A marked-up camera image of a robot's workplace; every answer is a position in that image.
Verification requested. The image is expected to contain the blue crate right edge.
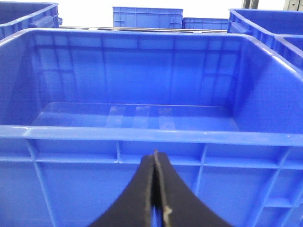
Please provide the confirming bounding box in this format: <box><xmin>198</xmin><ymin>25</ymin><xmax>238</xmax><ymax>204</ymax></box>
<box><xmin>273</xmin><ymin>35</ymin><xmax>303</xmax><ymax>70</ymax></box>

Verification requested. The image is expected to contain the blue crate far left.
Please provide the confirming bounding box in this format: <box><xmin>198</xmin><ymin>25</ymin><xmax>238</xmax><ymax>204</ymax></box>
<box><xmin>0</xmin><ymin>1</ymin><xmax>62</xmax><ymax>39</ymax></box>

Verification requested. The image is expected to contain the distant low blue crate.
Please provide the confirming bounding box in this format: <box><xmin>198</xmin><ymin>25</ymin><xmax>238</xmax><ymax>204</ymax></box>
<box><xmin>182</xmin><ymin>17</ymin><xmax>229</xmax><ymax>30</ymax></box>

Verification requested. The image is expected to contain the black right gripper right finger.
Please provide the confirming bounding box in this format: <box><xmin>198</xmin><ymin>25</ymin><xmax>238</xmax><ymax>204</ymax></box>
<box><xmin>153</xmin><ymin>150</ymin><xmax>231</xmax><ymax>227</ymax></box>

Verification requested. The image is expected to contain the large blue plastic crate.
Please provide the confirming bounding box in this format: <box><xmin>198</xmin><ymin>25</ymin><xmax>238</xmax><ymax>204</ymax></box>
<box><xmin>0</xmin><ymin>28</ymin><xmax>303</xmax><ymax>227</ymax></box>

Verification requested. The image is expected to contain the distant tall blue crate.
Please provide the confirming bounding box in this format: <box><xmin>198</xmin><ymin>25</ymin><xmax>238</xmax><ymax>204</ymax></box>
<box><xmin>112</xmin><ymin>7</ymin><xmax>183</xmax><ymax>29</ymax></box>

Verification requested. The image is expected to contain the blue crate far right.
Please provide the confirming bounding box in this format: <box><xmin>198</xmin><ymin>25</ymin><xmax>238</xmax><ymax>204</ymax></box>
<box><xmin>228</xmin><ymin>9</ymin><xmax>303</xmax><ymax>48</ymax></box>

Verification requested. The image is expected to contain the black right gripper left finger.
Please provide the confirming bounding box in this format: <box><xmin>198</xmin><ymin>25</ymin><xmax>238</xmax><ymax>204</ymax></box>
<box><xmin>89</xmin><ymin>155</ymin><xmax>155</xmax><ymax>227</ymax></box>

